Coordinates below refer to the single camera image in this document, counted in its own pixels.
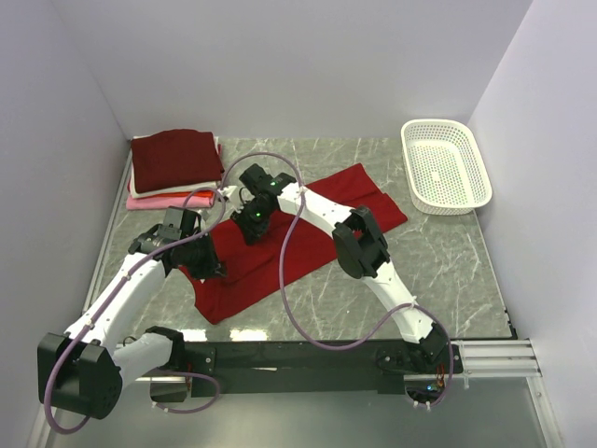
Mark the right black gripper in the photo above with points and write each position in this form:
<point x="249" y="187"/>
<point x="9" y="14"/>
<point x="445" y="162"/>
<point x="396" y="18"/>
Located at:
<point x="254" y="231"/>

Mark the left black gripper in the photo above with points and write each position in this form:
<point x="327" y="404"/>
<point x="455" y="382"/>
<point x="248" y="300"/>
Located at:
<point x="205" y="265"/>

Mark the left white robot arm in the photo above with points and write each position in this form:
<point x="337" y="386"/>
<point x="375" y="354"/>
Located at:
<point x="143" y="271"/>

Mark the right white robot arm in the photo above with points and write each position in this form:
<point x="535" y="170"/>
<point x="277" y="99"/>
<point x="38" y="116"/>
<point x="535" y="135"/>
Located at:
<point x="362" y="253"/>

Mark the folded orange-red t-shirt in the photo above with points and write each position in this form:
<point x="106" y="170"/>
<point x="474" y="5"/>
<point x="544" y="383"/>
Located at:
<point x="207" y="195"/>

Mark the folded pink t-shirt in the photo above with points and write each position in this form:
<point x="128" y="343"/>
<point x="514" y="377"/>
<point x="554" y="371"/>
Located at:
<point x="157" y="204"/>

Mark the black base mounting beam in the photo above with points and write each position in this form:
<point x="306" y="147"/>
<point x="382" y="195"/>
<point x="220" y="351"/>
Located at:
<point x="296" y="366"/>

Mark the folded dark red t-shirt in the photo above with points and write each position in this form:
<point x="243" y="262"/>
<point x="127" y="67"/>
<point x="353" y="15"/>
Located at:
<point x="179" y="158"/>

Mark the white perforated plastic basket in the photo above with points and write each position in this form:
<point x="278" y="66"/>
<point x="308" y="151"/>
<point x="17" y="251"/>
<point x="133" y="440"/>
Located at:
<point x="445" y="171"/>

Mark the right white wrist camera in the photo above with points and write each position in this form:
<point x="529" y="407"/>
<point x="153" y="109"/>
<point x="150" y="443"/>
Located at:
<point x="232" y="196"/>

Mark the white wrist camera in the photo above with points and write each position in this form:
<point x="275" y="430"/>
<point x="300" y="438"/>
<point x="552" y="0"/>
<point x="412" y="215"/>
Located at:
<point x="232" y="196"/>
<point x="207" y="216"/>

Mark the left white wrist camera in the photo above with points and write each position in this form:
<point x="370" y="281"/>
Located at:
<point x="207" y="216"/>

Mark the aluminium extrusion rail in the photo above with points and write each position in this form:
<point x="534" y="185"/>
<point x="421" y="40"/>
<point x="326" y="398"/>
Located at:
<point x="499" y="359"/>

